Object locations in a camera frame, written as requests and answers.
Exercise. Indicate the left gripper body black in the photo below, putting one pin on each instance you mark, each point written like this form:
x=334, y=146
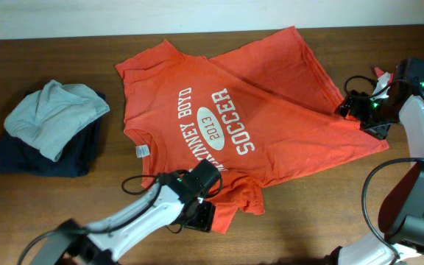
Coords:
x=203, y=218

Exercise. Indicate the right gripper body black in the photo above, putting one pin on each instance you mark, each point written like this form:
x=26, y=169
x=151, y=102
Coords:
x=375, y=116

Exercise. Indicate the orange soccer t-shirt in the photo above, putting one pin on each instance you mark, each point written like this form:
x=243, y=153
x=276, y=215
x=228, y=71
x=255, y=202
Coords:
x=262, y=114

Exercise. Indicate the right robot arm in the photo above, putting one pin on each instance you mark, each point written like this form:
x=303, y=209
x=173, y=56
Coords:
x=400, y=231

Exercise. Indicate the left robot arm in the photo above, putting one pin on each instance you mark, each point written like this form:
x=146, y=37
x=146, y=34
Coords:
x=179, y=198

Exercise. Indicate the light grey folded shirt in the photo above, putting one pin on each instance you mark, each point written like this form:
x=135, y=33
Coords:
x=49, y=118

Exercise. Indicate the dark navy folded garment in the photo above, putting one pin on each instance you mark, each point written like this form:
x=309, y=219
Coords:
x=75, y=161

